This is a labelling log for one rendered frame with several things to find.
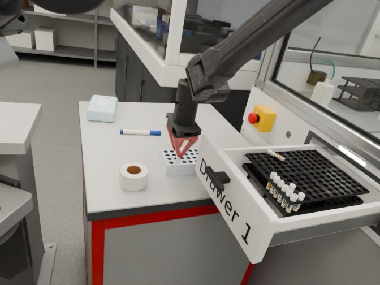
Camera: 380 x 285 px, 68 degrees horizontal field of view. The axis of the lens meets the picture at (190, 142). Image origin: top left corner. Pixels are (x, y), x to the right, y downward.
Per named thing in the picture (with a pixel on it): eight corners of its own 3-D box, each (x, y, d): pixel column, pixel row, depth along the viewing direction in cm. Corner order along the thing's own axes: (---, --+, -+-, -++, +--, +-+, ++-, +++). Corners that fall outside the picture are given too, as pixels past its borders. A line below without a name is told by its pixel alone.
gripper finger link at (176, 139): (185, 146, 81) (191, 117, 77) (194, 160, 76) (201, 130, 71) (163, 147, 79) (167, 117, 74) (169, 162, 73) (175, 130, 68)
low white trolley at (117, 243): (89, 373, 99) (87, 212, 62) (81, 236, 148) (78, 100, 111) (232, 326, 121) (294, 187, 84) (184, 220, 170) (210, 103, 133)
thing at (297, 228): (258, 250, 51) (268, 227, 48) (204, 168, 72) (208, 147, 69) (399, 220, 67) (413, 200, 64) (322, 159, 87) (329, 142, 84)
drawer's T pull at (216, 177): (218, 193, 53) (220, 188, 53) (203, 170, 59) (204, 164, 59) (234, 191, 55) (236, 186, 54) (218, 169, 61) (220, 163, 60)
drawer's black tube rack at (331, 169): (280, 226, 58) (291, 202, 54) (239, 175, 71) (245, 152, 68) (357, 212, 66) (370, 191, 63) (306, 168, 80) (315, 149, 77)
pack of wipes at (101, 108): (114, 123, 100) (115, 112, 98) (86, 121, 98) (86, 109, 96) (117, 106, 113) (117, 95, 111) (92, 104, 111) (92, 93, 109)
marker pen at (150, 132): (120, 134, 94) (120, 130, 93) (119, 132, 95) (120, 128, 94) (160, 135, 98) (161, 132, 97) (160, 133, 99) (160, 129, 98)
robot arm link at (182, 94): (175, 74, 68) (185, 82, 63) (199, 74, 71) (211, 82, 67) (171, 100, 71) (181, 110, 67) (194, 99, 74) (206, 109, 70)
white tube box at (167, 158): (165, 176, 78) (167, 165, 76) (158, 159, 85) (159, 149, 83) (206, 173, 83) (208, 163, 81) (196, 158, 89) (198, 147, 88)
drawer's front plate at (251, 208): (252, 266, 50) (271, 220, 45) (194, 169, 73) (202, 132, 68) (260, 263, 51) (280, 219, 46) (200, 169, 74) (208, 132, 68)
